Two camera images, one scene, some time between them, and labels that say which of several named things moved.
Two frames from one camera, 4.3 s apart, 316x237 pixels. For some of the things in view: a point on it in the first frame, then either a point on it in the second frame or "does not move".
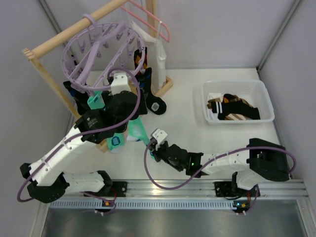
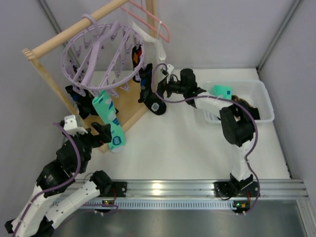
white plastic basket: [255, 92] does not move
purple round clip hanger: [102, 55] does not move
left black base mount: [118, 189] does not move
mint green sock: [136, 131] -> [226, 91]
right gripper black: [157, 153] -> [161, 87]
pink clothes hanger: [167, 39] does not move
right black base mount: [226, 188] does not move
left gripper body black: [108, 98] -> [98, 135]
